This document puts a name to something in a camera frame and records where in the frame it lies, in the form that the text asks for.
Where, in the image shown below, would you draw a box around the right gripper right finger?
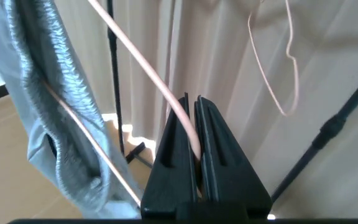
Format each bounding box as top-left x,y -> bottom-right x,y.
194,95 -> 273,218

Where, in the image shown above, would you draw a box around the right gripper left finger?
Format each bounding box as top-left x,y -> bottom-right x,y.
140,92 -> 198,218

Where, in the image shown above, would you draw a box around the pink clothes hanger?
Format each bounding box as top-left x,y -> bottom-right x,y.
44,0 -> 203,208
247,0 -> 300,117

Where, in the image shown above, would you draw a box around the pale grey shorts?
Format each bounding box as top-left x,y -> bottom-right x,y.
0,0 -> 142,219

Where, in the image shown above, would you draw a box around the black clothes rack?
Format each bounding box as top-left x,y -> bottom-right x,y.
106,0 -> 358,203

